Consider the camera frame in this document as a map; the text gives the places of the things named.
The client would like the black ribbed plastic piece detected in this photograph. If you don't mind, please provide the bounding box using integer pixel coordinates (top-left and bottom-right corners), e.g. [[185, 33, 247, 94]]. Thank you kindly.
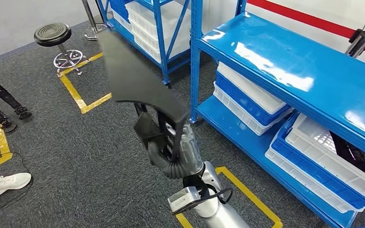
[[328, 131, 365, 187]]

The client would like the chrome pole stand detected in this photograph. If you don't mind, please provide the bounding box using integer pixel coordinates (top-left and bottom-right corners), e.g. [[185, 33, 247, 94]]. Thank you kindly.
[[81, 0, 114, 41]]

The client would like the black plastic plate part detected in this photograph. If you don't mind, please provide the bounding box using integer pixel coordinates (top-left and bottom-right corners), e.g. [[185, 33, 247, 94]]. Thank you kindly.
[[98, 29, 191, 164]]

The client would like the blue metal shelf rack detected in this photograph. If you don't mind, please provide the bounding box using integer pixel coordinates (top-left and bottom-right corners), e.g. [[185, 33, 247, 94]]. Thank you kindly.
[[189, 0, 365, 228], [96, 0, 192, 88]]

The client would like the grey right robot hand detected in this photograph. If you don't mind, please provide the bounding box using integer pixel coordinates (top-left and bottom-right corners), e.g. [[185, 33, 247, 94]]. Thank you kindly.
[[147, 124, 204, 174]]

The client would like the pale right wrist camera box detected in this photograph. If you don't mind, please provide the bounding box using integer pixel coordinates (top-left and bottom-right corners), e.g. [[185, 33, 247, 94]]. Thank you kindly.
[[167, 186, 202, 216]]

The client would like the black chrome stanchion post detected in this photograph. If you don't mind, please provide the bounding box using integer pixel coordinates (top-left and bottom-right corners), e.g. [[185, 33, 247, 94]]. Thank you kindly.
[[345, 28, 365, 59]]

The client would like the black idle humanoid robot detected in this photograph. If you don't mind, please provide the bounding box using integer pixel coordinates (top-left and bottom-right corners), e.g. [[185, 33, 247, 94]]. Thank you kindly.
[[0, 59, 33, 133]]

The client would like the red barrier belt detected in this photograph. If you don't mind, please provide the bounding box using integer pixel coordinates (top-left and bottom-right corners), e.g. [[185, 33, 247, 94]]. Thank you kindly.
[[247, 0, 355, 39]]

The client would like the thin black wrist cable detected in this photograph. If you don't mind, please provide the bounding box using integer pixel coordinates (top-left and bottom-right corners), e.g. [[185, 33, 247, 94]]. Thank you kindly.
[[198, 185, 234, 206]]

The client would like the person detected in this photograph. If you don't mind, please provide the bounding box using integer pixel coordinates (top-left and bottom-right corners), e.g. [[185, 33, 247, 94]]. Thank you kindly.
[[0, 172, 32, 199]]

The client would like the white car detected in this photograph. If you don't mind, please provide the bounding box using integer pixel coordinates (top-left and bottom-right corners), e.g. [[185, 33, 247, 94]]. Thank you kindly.
[[201, 0, 365, 71]]

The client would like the black round seat stool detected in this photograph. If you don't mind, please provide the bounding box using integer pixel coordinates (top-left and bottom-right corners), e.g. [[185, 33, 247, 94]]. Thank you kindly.
[[34, 22, 90, 78]]

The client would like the blue plastic crate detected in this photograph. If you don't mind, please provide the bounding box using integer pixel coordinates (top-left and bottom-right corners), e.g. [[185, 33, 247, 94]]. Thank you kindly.
[[270, 111, 365, 211], [108, 0, 133, 24], [214, 70, 293, 127]]

